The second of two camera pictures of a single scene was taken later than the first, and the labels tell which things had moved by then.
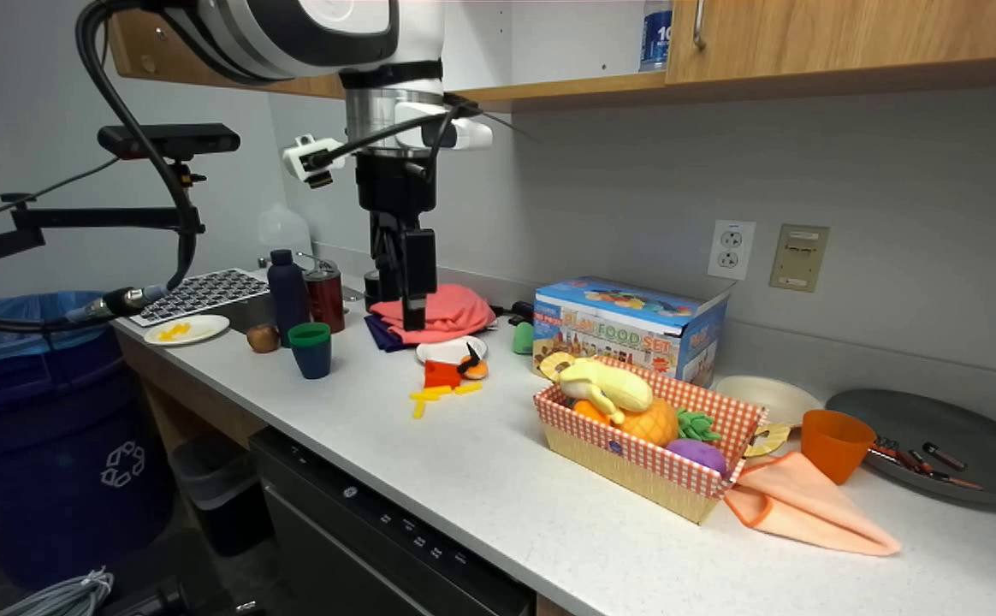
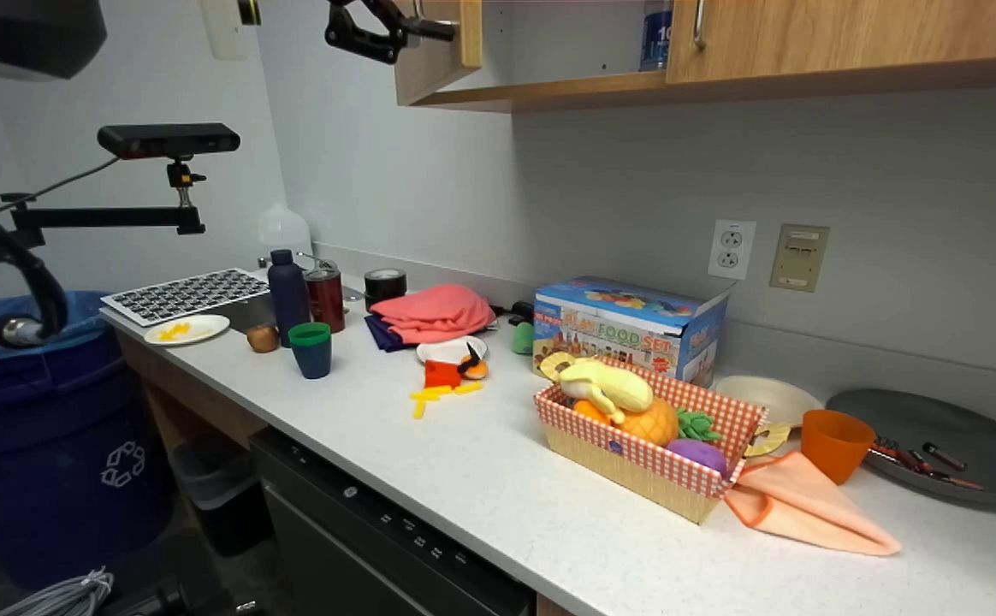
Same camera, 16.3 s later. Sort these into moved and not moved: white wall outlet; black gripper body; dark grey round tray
Moved: black gripper body
Not moved: white wall outlet; dark grey round tray
